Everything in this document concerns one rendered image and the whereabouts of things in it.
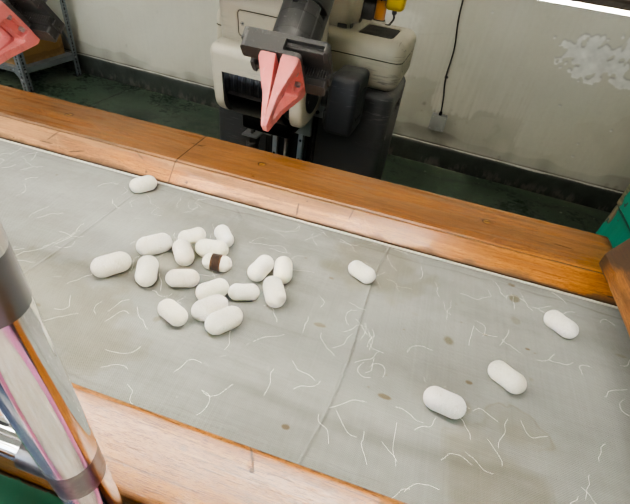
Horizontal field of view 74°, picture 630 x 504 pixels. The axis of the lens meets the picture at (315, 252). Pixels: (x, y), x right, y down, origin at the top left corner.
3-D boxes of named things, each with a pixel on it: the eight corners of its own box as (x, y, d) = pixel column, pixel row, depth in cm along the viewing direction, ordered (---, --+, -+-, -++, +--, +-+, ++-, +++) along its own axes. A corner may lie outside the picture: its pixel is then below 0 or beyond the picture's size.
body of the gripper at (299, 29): (326, 57, 45) (345, 0, 46) (238, 38, 47) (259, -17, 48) (329, 92, 52) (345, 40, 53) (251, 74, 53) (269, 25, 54)
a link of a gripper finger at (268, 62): (300, 123, 44) (326, 46, 45) (237, 108, 45) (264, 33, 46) (307, 151, 50) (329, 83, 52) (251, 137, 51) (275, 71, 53)
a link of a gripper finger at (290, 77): (279, 118, 44) (305, 41, 46) (216, 103, 45) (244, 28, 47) (288, 147, 51) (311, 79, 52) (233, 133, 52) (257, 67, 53)
